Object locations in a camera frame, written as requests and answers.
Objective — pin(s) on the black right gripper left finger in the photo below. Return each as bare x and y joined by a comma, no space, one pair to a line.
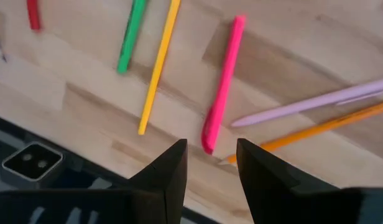
174,174

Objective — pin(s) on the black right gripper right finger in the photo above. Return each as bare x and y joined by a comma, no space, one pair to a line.
272,193

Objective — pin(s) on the orange pencil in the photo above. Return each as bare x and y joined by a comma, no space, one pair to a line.
319,128

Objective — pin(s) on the lilac pen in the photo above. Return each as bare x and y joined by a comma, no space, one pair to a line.
309,104

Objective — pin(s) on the pink pen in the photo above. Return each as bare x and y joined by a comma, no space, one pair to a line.
224,84

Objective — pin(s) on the yellow pencil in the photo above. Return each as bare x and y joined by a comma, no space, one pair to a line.
158,67

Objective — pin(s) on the green marker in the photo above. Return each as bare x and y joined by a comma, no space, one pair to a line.
131,34

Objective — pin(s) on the red coloured pencil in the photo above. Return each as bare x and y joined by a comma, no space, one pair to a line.
33,15

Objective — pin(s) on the table-level camera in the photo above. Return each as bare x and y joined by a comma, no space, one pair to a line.
31,163

